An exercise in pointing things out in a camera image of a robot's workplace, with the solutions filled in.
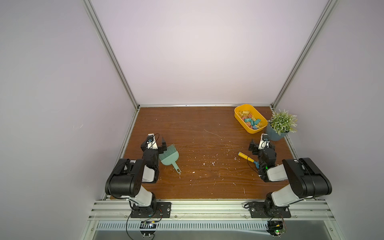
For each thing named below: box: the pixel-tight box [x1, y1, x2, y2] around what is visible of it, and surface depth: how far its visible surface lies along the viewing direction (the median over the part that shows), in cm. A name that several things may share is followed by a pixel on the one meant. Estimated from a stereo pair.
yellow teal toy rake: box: [238, 151, 260, 169], surface depth 92 cm
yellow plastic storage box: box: [234, 104, 268, 134], surface depth 112 cm
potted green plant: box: [267, 109, 298, 141], surface depth 91 cm
